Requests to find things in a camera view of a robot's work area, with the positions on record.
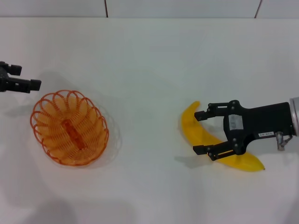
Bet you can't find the orange wire basket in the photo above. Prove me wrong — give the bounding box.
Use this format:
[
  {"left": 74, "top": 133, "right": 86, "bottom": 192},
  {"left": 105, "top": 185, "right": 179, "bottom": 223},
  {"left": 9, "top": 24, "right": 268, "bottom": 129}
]
[{"left": 29, "top": 90, "right": 110, "bottom": 166}]

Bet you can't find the metal connector plug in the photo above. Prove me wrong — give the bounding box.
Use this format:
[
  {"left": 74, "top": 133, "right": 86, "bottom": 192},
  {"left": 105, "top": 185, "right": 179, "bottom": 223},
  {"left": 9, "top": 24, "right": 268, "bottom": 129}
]
[{"left": 275, "top": 131, "right": 294, "bottom": 151}]

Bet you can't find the yellow banana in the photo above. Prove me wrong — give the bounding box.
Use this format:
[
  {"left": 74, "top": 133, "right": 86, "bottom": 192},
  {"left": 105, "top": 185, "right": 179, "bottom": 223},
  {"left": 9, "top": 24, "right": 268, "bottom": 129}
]
[{"left": 181, "top": 100, "right": 266, "bottom": 173}]

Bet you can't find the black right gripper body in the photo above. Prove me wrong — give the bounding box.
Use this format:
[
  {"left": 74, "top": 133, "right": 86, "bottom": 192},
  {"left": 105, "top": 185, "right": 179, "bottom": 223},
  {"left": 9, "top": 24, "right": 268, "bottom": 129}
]
[{"left": 223, "top": 100, "right": 294, "bottom": 156}]

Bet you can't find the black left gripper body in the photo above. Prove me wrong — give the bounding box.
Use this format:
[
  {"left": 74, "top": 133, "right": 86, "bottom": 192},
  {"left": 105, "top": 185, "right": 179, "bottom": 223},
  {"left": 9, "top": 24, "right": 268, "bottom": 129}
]
[{"left": 0, "top": 67, "right": 11, "bottom": 93}]

